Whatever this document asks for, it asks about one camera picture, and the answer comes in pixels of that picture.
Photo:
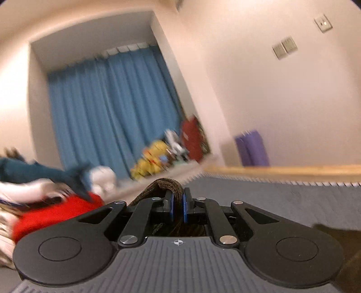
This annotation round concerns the pale patterned cloth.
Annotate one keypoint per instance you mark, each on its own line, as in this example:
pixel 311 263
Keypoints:
pixel 7 233

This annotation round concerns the panda plush toy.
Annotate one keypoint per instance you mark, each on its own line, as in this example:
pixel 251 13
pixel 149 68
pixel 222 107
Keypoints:
pixel 174 142

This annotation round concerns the dark red cushion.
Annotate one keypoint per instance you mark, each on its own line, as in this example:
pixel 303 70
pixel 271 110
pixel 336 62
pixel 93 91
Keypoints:
pixel 193 138

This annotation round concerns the teal plush toy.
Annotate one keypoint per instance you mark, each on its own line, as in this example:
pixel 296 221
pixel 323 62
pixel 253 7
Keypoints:
pixel 33 170

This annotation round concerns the grey quilted bed cover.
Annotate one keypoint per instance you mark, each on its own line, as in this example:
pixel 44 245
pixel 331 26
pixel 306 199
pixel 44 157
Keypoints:
pixel 282 200

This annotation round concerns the wooden bed frame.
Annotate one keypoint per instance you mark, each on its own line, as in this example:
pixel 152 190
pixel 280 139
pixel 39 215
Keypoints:
pixel 282 170

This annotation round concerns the purple box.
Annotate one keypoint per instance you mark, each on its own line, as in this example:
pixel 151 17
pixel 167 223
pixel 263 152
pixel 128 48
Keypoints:
pixel 252 149

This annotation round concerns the blue curtain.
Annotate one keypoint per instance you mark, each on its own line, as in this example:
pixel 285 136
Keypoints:
pixel 112 112

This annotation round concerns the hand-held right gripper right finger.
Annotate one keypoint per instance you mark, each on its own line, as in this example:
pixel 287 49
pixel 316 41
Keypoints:
pixel 185 208

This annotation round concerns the wall switch plate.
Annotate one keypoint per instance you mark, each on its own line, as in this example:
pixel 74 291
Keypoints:
pixel 279 51
pixel 290 44

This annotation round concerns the white plush toy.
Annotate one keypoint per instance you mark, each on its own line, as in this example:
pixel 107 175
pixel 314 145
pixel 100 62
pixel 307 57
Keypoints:
pixel 105 179

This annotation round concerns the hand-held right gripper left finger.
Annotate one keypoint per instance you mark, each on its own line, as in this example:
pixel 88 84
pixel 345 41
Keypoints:
pixel 170 207

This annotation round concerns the white wall socket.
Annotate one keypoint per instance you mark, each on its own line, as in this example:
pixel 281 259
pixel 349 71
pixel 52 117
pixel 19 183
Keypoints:
pixel 323 23

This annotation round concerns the yellow plush toy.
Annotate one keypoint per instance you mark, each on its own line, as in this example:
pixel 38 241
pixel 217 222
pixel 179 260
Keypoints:
pixel 156 149
pixel 145 167

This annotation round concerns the red folded blanket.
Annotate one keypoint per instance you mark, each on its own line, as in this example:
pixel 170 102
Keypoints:
pixel 53 217

